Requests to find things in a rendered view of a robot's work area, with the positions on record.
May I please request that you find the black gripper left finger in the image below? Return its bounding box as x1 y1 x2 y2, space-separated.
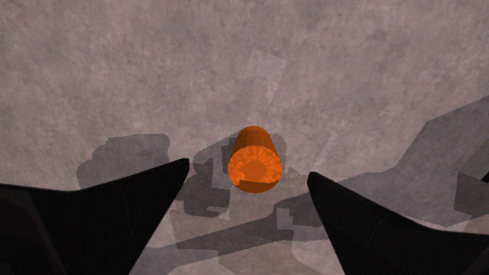
0 158 189 275

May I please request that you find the orange knob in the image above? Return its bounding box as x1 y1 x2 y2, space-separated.
228 126 282 193

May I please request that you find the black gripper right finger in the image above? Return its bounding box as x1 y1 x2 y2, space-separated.
307 172 489 275

